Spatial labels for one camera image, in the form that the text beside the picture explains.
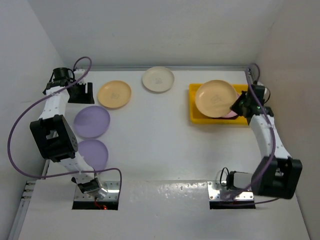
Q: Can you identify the purple plate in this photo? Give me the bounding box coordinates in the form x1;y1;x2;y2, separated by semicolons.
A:
78;139;109;171
73;105;111;139

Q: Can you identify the black cable right base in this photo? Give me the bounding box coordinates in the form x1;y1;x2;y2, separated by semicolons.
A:
219;167;231;188

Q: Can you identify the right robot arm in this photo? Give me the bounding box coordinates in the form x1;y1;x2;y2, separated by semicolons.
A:
230;84;303;200

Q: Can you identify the pink plate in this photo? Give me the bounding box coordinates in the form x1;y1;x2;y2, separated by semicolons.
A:
219;92;242;119

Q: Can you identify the metal base plate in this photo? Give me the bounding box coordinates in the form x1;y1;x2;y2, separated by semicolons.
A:
207;180;254;202
73;181;120;202

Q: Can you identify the orange plate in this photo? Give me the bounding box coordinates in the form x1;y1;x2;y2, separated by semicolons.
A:
97;80;132;109
194;80;239;118

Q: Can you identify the yellow plastic bin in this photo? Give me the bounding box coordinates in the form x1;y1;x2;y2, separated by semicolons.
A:
188;83;248;126

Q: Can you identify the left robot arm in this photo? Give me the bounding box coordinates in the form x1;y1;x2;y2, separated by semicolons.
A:
29;67;107;200

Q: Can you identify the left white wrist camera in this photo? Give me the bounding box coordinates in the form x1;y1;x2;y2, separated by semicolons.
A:
71;68;88;86

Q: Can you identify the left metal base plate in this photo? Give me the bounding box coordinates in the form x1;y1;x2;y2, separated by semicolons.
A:
73;181;120;202

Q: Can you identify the cream white plate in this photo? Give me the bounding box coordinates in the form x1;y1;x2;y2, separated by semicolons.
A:
142;66;175;93

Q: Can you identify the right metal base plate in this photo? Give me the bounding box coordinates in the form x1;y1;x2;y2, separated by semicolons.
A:
207;180;254;202

